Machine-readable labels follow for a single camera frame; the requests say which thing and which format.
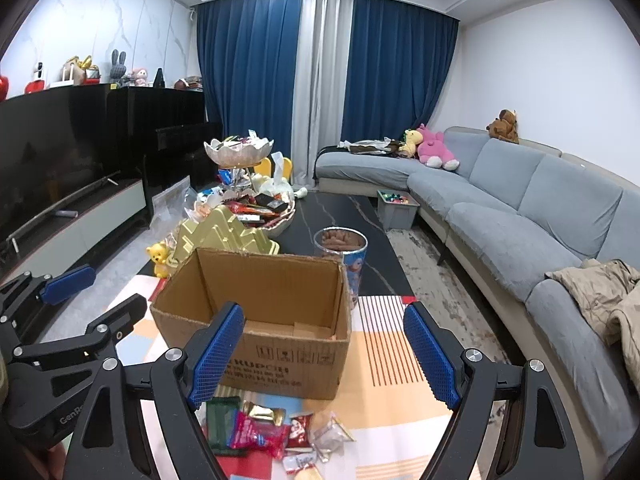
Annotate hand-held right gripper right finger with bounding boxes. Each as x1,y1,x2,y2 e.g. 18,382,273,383
402,301,586,480

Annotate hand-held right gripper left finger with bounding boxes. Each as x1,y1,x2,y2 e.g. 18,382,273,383
62,301,246,480

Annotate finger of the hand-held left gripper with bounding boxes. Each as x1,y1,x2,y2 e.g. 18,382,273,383
9,294,149,362
0,265,97,333

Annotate brown cardboard box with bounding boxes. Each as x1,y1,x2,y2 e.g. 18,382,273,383
150,247,353,401

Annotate dark green snack packet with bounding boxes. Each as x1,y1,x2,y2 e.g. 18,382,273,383
205,396,242,456

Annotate gold snack packet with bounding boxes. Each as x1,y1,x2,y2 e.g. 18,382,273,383
242,402,287,426

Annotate pink snack packet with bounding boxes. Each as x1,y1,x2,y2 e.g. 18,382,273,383
229,410,291,460

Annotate red and white candy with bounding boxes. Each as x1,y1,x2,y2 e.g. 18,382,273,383
289,412,315,448

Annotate small white candy packet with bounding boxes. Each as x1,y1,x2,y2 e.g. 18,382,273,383
282,452,318,473

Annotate clear snack packet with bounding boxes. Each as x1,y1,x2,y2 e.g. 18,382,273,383
309,412,357,463

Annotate pile of assorted snacks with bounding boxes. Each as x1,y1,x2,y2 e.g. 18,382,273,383
197,190,296,231

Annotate person's left hand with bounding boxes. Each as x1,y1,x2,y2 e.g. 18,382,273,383
20,441,68,480

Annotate colourful checked tablecloth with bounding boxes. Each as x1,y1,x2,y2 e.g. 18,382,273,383
105,280,511,480

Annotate yellow bear toy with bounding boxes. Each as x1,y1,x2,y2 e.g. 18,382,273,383
146,242,173,278

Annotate grey television cabinet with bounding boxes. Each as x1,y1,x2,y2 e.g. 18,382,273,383
0,177,152,286

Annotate worn patterned rug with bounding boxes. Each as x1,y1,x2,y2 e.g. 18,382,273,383
370,197,501,356

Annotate clear plastic bag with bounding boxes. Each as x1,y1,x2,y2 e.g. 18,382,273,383
150,185,201,246

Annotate gold mountain lid candy jar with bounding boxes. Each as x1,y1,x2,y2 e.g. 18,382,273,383
166,205,281,281

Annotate cartoon print snack tin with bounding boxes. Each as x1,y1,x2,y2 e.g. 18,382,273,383
313,227,368,311

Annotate black curved television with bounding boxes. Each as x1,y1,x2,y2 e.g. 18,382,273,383
0,84,123,256

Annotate grey toy bin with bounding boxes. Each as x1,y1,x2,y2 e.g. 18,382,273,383
376,189,422,232

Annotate black marble coffee table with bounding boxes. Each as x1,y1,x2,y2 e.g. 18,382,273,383
135,191,418,306

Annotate white plastic bag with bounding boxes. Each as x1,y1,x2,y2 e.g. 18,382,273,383
257,175,296,201

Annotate beige jacket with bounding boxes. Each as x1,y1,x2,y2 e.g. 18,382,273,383
545,258,640,346

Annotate grey corner sofa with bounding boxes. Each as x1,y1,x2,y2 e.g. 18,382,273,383
314,126,640,461

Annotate black piano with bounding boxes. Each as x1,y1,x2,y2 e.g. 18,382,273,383
107,85,223,191

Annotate white lotus tiered stand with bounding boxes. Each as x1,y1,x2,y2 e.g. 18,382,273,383
192,130,299,239

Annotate pink plush toy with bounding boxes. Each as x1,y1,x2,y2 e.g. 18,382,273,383
416,124,460,171

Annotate white and gold gift basket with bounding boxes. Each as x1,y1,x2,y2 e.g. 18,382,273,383
62,55,101,83

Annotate yellow plush toy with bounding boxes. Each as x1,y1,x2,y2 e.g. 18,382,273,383
398,129,423,158

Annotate clothes pile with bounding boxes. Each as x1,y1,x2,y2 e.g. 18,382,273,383
337,137,403,157

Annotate grey bunny plush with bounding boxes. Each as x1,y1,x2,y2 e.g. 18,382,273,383
109,49,128,83

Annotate brown plush toy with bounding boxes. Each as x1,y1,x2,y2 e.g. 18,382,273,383
487,108,521,144

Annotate blue curtain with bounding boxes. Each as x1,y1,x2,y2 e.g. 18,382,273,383
195,0,303,188
341,0,460,156

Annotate white sheer curtain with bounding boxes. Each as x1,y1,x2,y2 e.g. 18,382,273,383
292,0,356,188

